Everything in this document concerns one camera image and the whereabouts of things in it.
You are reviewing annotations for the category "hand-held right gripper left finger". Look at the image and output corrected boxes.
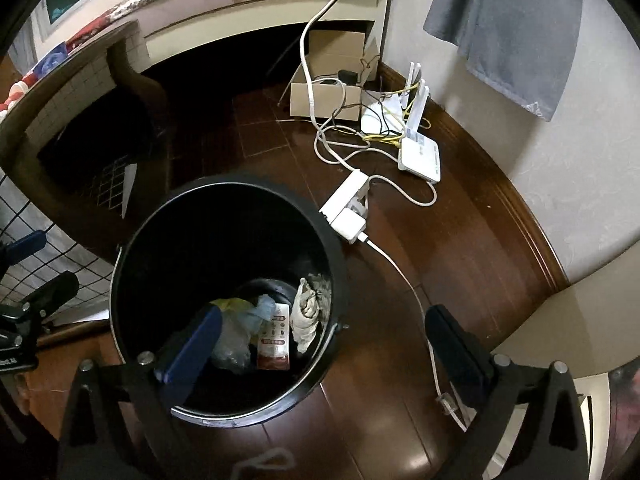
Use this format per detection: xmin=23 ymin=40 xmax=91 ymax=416
xmin=57 ymin=305 xmax=223 ymax=480

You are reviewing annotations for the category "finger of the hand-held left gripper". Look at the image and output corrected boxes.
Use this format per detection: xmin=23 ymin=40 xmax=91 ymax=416
xmin=0 ymin=230 xmax=47 ymax=271
xmin=22 ymin=271 xmax=80 ymax=319

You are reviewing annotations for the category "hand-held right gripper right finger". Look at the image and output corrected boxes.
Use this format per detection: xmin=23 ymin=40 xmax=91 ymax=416
xmin=424 ymin=305 xmax=593 ymax=480

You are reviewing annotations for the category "clear plastic bag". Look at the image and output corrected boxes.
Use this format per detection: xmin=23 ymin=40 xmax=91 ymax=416
xmin=212 ymin=310 xmax=253 ymax=373

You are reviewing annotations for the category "yellow cloth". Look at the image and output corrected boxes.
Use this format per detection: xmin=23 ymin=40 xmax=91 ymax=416
xmin=210 ymin=297 xmax=253 ymax=317

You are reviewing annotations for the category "red label white box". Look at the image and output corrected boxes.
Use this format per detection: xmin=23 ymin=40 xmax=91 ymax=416
xmin=256 ymin=302 xmax=292 ymax=372

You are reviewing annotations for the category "black trash bin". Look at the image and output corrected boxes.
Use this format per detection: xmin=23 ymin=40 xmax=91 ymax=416
xmin=109 ymin=172 xmax=351 ymax=428

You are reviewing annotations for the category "beige cloth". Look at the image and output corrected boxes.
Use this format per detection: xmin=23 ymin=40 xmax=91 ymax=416
xmin=291 ymin=273 xmax=333 ymax=352

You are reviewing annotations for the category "white charger plug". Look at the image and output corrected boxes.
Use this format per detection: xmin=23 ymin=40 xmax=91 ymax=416
xmin=332 ymin=207 xmax=369 ymax=245

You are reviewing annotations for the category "wooden table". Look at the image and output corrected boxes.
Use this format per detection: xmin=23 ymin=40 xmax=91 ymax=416
xmin=0 ymin=20 xmax=173 ymax=263

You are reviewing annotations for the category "white power strip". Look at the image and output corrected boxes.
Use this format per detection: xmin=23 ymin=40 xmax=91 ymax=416
xmin=320 ymin=170 xmax=371 ymax=221

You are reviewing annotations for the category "white router with antennas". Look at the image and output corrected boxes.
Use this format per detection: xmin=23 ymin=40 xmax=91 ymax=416
xmin=397 ymin=61 xmax=441 ymax=184

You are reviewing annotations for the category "white modem box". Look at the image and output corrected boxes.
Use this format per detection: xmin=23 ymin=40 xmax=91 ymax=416
xmin=360 ymin=101 xmax=403 ymax=136
xmin=362 ymin=87 xmax=432 ymax=147

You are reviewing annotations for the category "cardboard box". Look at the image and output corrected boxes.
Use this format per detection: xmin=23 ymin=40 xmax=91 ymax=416
xmin=290 ymin=29 xmax=381 ymax=122

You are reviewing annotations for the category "tied grey curtain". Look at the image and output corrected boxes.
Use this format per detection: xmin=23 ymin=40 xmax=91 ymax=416
xmin=422 ymin=0 xmax=586 ymax=123

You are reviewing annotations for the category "bed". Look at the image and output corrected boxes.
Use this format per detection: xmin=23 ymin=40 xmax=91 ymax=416
xmin=30 ymin=0 xmax=396 ymax=88

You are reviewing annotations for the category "thin white charger cable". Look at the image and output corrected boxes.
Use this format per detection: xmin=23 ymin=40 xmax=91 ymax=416
xmin=364 ymin=236 xmax=472 ymax=432

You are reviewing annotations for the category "thick white cable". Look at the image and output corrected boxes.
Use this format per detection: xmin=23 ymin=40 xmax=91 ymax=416
xmin=298 ymin=0 xmax=375 ymax=176

